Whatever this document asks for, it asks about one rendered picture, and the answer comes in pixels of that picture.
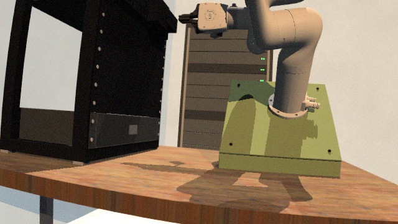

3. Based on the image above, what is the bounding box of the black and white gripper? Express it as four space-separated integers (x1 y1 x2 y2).
178 2 229 34

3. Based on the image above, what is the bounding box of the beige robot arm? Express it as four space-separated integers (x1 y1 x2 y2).
228 0 323 119

